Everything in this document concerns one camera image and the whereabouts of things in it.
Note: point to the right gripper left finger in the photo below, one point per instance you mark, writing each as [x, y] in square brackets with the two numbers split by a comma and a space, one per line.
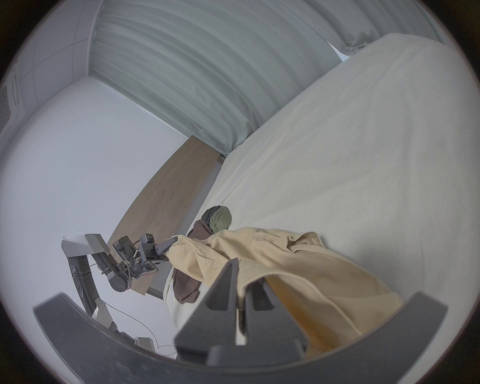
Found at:
[217, 322]

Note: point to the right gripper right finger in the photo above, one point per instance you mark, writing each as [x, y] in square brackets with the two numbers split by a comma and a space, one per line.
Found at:
[270, 330]

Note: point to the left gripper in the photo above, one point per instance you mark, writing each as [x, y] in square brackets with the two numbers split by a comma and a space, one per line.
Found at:
[150, 253]

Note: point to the beige trousers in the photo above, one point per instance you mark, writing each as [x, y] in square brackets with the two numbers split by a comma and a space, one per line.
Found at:
[318, 270]

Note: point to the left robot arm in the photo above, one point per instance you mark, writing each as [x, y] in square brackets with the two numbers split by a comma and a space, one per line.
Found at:
[80, 243]

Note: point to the bed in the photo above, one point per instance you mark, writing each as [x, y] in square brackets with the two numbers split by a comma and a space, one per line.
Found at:
[337, 150]

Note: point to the dark brown garment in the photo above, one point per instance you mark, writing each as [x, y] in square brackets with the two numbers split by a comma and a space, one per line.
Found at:
[185, 290]

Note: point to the green garment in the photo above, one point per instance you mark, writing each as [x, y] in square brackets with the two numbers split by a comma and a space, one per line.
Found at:
[222, 219]

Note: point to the pale green curtain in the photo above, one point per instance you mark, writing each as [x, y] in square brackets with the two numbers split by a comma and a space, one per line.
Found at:
[206, 75]
[375, 22]

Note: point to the window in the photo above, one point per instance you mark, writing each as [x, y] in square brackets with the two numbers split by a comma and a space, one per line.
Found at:
[339, 52]

